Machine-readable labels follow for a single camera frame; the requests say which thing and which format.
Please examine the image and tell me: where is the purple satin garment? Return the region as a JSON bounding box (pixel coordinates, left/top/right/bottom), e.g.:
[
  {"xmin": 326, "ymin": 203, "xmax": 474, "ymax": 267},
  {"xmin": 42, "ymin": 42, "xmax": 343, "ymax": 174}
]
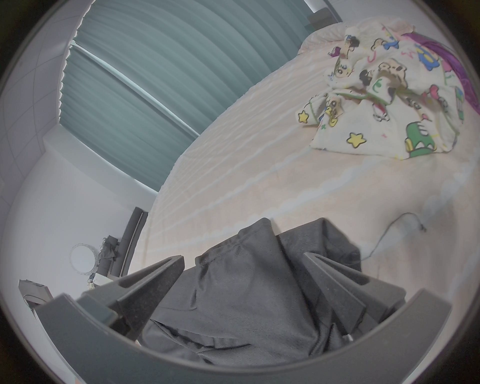
[{"xmin": 403, "ymin": 32, "xmax": 480, "ymax": 113}]

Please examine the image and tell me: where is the blue-green curtain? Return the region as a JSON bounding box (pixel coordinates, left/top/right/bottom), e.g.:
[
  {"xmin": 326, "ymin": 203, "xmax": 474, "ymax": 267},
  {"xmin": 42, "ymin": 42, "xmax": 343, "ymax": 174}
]
[
  {"xmin": 73, "ymin": 0, "xmax": 319, "ymax": 134},
  {"xmin": 58, "ymin": 47, "xmax": 199, "ymax": 193}
]

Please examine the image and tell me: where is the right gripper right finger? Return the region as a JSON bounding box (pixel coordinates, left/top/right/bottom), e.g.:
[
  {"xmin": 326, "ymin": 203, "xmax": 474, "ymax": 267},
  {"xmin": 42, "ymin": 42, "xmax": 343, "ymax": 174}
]
[{"xmin": 301, "ymin": 252, "xmax": 407, "ymax": 335}]

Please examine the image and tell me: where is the cream pillow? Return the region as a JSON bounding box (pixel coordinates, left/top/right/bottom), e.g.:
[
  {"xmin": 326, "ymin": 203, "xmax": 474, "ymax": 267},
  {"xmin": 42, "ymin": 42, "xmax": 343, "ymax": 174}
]
[{"xmin": 298, "ymin": 17, "xmax": 415, "ymax": 54}]

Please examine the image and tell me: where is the round white mirror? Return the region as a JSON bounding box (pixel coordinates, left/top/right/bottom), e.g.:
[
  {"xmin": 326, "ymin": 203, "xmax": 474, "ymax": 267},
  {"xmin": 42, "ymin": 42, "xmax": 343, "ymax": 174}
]
[{"xmin": 70, "ymin": 244, "xmax": 97, "ymax": 275}]

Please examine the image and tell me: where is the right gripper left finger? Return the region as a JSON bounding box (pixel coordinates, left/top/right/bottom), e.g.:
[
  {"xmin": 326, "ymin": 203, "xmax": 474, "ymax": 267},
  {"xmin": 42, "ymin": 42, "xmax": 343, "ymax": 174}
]
[{"xmin": 77, "ymin": 255, "xmax": 185, "ymax": 333}]

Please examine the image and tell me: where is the grey bedside table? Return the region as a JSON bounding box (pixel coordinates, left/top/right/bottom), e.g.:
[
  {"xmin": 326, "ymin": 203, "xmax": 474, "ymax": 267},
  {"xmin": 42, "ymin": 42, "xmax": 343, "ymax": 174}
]
[{"xmin": 308, "ymin": 7, "xmax": 333, "ymax": 31}]

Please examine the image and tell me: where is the white printed pyjama top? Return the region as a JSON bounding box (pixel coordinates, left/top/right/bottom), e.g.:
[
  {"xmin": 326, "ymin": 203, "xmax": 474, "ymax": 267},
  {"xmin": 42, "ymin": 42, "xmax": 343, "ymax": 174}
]
[{"xmin": 298, "ymin": 20, "xmax": 466, "ymax": 161}]

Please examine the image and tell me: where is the black T-shirt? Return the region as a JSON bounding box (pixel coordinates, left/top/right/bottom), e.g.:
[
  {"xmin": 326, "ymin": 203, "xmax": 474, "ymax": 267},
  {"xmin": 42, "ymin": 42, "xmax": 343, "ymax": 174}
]
[{"xmin": 137, "ymin": 217, "xmax": 428, "ymax": 367}]

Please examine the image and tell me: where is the bed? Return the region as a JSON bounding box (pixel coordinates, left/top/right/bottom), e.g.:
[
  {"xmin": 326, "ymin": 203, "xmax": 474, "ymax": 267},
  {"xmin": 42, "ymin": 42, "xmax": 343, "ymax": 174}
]
[{"xmin": 129, "ymin": 15, "xmax": 480, "ymax": 338}]

